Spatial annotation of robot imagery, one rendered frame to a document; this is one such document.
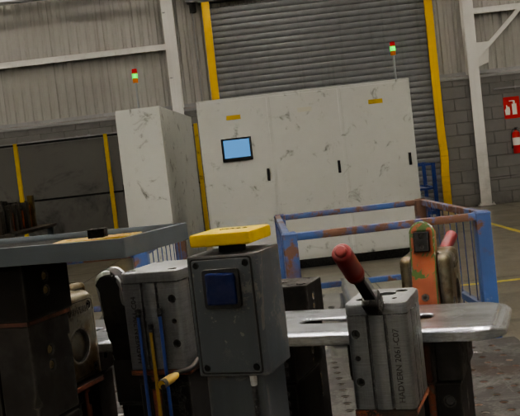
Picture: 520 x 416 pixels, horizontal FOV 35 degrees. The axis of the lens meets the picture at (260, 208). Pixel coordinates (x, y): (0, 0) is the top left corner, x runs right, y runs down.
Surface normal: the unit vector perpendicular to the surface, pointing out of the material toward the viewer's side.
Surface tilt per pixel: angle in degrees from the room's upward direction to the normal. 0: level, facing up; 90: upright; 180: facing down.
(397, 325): 90
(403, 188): 90
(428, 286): 78
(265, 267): 90
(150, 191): 90
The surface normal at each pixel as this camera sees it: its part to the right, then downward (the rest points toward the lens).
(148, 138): -0.07, 0.06
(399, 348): -0.34, 0.09
